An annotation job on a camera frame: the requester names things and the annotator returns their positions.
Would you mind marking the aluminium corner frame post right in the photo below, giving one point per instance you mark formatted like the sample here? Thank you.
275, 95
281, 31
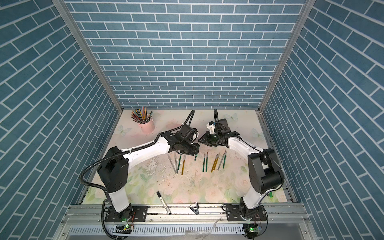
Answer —
303, 16

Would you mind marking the gold carving knife long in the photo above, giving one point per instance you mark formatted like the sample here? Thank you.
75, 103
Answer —
183, 165

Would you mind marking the black binder clip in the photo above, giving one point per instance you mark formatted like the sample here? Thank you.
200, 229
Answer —
194, 208

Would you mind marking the aluminium corner frame post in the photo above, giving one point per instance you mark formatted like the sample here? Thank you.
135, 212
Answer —
76, 32
303, 16

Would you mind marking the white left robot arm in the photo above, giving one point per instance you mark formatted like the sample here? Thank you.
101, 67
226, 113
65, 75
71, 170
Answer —
113, 170

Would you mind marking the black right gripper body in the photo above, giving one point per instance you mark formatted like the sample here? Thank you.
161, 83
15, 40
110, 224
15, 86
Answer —
213, 140

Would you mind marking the black marker pen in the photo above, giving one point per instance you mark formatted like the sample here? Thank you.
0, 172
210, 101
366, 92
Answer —
164, 203

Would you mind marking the aluminium corner frame post left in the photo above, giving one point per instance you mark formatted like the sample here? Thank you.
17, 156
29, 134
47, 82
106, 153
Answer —
76, 32

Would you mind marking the coloured pencils bundle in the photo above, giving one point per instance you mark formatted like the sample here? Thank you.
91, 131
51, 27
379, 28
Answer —
141, 115

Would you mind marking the aluminium front rail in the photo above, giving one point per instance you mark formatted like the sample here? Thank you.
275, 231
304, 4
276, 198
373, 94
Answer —
282, 221

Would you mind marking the green carving knife capped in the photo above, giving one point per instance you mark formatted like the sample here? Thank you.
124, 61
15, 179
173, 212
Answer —
204, 162

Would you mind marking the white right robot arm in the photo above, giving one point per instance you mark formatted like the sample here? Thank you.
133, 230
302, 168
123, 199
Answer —
265, 173

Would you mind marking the pink metal pencil cup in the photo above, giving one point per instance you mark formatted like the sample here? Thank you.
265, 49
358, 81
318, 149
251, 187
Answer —
148, 127

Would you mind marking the silver carving knife capped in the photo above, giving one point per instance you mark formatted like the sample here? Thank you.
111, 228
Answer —
221, 161

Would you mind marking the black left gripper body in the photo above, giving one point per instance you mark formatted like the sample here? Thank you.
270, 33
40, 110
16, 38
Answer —
188, 148

